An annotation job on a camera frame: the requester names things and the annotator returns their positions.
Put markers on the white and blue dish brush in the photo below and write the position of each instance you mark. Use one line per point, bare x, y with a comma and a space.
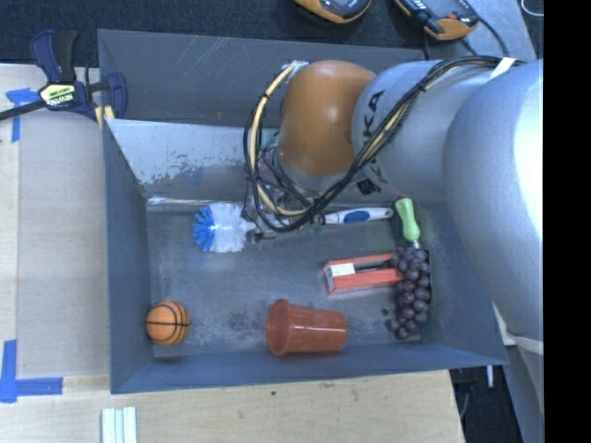
224, 229

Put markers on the grey metal bin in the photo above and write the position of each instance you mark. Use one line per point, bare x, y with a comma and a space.
258, 284

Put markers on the orange box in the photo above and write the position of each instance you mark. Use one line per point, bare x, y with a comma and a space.
355, 279

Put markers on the orange plastic cup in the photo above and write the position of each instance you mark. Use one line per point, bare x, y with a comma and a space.
305, 329

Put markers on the orange toy basketball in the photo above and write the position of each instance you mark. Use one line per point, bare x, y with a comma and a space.
167, 323

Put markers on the purple toy grapes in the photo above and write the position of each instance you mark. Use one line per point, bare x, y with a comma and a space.
412, 289

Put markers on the pale wood flat board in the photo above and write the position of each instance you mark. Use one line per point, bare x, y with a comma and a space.
60, 247

